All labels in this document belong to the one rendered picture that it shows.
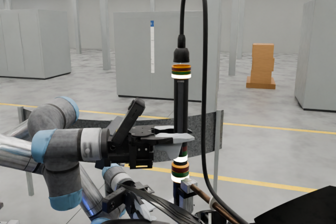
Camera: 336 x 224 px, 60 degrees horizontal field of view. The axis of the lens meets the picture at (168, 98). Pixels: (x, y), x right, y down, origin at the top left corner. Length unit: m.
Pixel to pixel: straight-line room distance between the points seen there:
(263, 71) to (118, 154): 8.06
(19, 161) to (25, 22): 9.88
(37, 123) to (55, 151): 0.33
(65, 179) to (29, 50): 9.98
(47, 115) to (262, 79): 7.94
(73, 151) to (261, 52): 8.06
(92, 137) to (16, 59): 10.40
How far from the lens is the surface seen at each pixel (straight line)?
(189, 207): 0.76
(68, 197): 0.75
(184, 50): 0.64
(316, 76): 6.64
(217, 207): 0.64
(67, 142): 0.69
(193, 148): 2.74
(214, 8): 4.81
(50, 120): 1.01
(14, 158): 0.82
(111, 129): 1.42
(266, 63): 8.61
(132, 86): 7.19
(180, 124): 0.67
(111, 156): 0.70
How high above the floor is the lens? 1.73
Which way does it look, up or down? 14 degrees down
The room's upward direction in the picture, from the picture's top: straight up
